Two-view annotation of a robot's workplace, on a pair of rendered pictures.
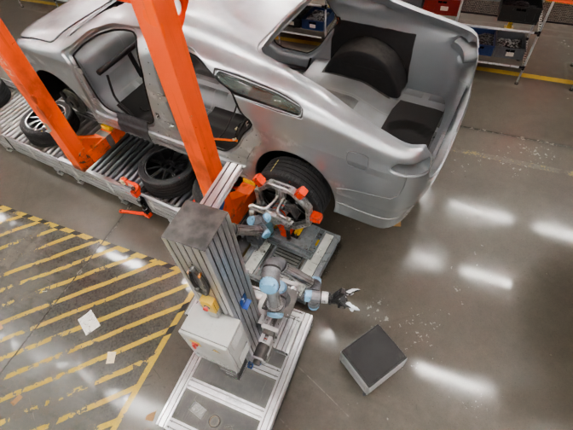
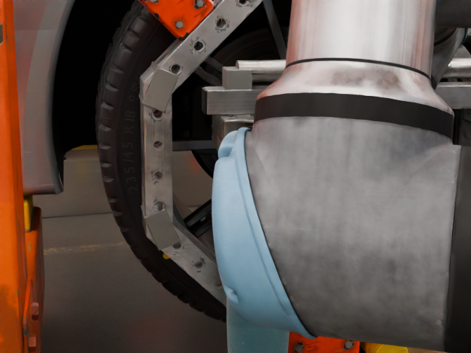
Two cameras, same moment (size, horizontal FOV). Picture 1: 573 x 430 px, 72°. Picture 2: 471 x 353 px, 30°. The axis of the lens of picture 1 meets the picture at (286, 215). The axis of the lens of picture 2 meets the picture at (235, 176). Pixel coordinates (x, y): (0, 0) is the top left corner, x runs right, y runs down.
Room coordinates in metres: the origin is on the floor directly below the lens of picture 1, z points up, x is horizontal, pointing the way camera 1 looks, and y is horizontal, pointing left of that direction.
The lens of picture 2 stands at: (1.34, 1.01, 1.14)
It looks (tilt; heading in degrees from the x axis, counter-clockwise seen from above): 15 degrees down; 315
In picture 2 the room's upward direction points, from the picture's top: 1 degrees clockwise
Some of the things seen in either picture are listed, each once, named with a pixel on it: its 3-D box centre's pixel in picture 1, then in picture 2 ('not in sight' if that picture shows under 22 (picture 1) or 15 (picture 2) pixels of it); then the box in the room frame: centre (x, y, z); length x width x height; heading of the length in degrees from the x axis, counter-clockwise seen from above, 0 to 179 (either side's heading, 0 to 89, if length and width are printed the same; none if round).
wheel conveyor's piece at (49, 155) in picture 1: (63, 136); not in sight; (4.27, 2.82, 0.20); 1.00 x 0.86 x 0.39; 56
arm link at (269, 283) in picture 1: (273, 294); not in sight; (1.17, 0.15, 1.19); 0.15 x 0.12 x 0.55; 167
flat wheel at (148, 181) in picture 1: (170, 170); not in sight; (3.23, 1.25, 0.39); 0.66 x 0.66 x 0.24
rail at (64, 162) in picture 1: (140, 196); not in sight; (2.98, 1.60, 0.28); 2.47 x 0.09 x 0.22; 56
